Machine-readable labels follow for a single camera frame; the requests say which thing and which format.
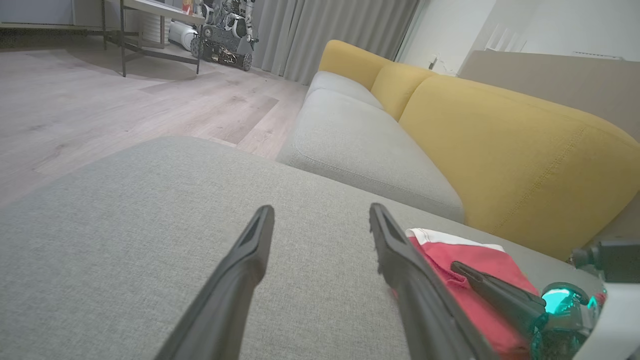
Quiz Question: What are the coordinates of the coffee table with black legs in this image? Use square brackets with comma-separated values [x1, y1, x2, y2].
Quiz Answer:
[100, 0, 207, 78]

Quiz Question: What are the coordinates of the white rounded appliance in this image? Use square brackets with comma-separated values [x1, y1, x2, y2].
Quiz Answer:
[167, 20, 202, 52]

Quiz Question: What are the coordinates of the taupe partition panel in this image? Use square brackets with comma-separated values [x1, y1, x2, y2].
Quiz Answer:
[457, 49, 640, 143]

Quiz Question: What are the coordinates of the red Bulls 23 jersey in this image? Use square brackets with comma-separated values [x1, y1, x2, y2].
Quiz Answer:
[390, 228, 607, 360]

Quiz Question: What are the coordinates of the large grey sofa ottoman seat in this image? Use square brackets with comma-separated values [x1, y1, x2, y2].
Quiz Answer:
[0, 136, 607, 360]

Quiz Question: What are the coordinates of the yellow sofa back cushion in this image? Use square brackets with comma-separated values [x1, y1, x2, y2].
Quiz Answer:
[399, 75, 640, 262]
[370, 62, 440, 122]

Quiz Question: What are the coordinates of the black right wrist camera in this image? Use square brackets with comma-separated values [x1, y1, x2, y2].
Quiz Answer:
[569, 239, 640, 285]

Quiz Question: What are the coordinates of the white black humanoid robot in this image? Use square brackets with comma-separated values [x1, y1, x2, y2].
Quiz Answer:
[220, 0, 260, 51]

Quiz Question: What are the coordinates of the grey sofa seat cushion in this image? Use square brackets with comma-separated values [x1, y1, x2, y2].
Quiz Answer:
[276, 89, 467, 224]
[306, 70, 386, 112]

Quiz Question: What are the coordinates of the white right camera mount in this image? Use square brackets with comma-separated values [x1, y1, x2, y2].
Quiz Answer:
[572, 285, 640, 360]

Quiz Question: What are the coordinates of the grey pleated curtain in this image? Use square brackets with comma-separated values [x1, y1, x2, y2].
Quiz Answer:
[250, 0, 422, 86]

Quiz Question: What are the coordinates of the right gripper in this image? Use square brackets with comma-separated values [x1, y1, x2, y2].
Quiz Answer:
[450, 261, 608, 360]

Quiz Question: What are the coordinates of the pale low TV cabinet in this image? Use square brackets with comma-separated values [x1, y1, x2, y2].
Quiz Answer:
[0, 0, 108, 31]

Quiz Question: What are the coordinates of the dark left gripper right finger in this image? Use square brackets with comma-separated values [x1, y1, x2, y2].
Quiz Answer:
[368, 202, 502, 360]

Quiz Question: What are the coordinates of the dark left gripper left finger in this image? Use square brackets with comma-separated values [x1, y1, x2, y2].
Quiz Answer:
[154, 204, 276, 360]

